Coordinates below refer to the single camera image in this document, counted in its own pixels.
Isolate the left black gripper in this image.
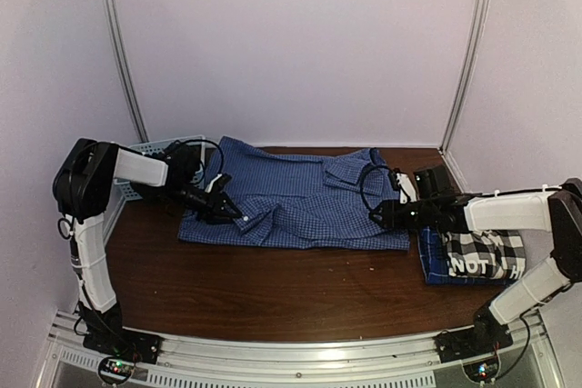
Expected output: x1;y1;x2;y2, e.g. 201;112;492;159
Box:
164;183;242;224

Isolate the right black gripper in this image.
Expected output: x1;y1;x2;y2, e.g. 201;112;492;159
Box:
369;199;438;230

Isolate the blue small-check shirt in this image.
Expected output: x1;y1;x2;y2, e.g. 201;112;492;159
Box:
178;136;410;251

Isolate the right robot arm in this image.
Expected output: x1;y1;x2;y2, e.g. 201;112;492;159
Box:
367;166;581;353

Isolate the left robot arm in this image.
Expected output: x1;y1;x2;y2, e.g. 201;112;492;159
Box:
53;138;243;355

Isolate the blue plaid folded shirt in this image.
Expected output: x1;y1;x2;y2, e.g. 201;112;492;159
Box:
417;228;513;286

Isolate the black garment in basket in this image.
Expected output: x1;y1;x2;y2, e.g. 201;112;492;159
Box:
164;139;202;166

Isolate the light blue plastic basket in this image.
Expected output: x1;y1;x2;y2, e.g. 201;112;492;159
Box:
113;135;206;202

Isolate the black white plaid shirt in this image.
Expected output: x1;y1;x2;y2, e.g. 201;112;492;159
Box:
441;230;527;280

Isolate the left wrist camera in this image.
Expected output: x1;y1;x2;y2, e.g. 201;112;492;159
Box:
205;174;232;194

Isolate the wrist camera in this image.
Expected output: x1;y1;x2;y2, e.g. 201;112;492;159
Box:
205;174;232;194
392;169;418;204

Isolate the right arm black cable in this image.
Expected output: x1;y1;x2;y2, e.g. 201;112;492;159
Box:
358;164;396;221

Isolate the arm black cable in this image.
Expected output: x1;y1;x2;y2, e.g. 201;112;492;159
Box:
56;138;225;244
358;164;396;221

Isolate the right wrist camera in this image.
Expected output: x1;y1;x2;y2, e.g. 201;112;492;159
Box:
392;169;418;204

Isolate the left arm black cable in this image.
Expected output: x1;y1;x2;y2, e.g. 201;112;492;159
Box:
56;138;225;244

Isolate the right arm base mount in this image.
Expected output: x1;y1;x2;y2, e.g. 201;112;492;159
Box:
434;306;513;384

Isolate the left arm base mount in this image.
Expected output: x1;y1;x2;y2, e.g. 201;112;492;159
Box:
74;301;162;383

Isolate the front aluminium rail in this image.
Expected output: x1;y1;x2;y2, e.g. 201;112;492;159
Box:
35;310;565;388

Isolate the left aluminium frame post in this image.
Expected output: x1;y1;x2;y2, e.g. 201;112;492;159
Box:
103;0;149;143

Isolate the aluminium frame post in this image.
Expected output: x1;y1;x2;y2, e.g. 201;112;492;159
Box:
103;0;149;143
439;0;491;155

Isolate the right aluminium frame post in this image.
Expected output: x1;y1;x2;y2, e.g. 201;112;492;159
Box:
439;0;491;155

